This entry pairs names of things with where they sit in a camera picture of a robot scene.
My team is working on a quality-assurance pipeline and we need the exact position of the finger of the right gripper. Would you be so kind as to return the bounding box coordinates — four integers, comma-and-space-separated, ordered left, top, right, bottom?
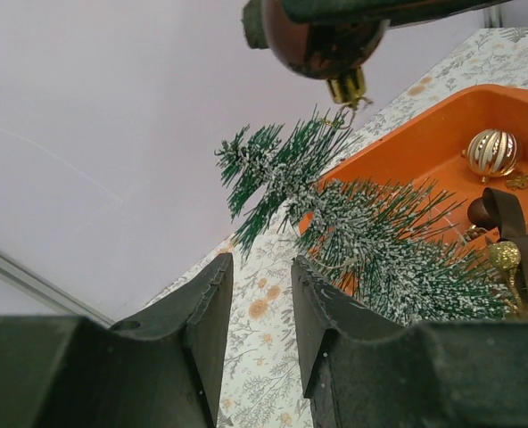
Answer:
242, 0, 268, 50
281, 0, 503, 27

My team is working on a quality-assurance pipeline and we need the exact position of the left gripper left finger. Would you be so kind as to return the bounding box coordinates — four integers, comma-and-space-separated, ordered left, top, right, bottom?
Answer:
0, 253, 234, 427

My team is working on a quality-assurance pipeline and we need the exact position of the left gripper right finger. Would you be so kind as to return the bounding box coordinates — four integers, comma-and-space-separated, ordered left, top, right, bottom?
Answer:
292, 257, 528, 427

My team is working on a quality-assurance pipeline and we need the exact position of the dark glossy bauble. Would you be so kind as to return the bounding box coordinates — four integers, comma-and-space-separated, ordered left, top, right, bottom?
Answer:
260, 1, 390, 110

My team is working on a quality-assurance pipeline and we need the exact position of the small frosted christmas tree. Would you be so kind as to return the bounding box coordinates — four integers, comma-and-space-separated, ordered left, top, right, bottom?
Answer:
215, 114, 507, 325

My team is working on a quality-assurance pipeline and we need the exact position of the orange plastic tray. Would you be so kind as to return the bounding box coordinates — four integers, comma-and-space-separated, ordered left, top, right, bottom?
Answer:
318, 85, 528, 243

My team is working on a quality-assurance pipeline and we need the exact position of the brown ribbon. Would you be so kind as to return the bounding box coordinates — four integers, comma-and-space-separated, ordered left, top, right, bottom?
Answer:
467, 187, 528, 319

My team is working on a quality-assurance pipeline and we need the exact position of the floral patterned table mat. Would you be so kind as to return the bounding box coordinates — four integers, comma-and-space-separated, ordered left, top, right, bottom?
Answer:
143, 26, 528, 428

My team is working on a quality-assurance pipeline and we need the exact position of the brown matte bauble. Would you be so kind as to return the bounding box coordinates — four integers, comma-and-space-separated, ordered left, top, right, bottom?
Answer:
466, 197, 496, 230

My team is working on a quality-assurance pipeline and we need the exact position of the large gold striped bauble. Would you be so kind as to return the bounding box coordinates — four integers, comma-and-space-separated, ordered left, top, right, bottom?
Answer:
462, 128, 524, 185

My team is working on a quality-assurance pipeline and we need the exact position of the aluminium frame rail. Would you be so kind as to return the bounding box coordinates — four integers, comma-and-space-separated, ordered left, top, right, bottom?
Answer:
0, 251, 115, 327

